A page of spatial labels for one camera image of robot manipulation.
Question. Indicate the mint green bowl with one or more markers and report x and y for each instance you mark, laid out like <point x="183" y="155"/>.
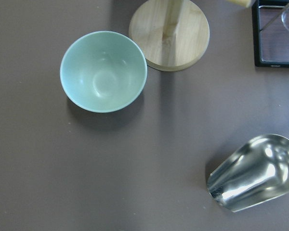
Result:
<point x="103" y="72"/>

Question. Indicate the wooden cup stand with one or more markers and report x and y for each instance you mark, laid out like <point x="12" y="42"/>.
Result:
<point x="172" y="34"/>

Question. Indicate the wine glass rack tray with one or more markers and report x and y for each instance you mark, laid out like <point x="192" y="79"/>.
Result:
<point x="270" y="21"/>

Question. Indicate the metal scoop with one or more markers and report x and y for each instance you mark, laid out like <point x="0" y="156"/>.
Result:
<point x="255" y="173"/>

